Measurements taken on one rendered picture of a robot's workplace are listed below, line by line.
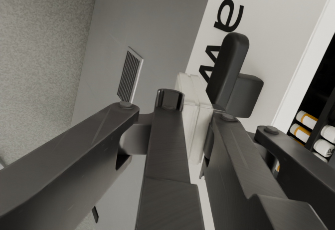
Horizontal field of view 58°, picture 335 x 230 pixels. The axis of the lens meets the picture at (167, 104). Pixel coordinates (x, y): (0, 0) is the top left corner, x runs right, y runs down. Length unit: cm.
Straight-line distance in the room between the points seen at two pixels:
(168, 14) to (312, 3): 37
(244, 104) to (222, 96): 2
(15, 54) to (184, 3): 71
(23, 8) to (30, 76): 22
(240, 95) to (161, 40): 37
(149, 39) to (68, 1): 52
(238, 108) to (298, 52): 5
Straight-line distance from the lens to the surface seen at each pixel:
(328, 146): 30
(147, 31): 60
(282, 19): 20
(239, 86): 19
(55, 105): 117
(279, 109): 20
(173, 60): 50
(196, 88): 17
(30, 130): 121
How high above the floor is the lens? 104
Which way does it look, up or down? 53 degrees down
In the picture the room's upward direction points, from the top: 135 degrees clockwise
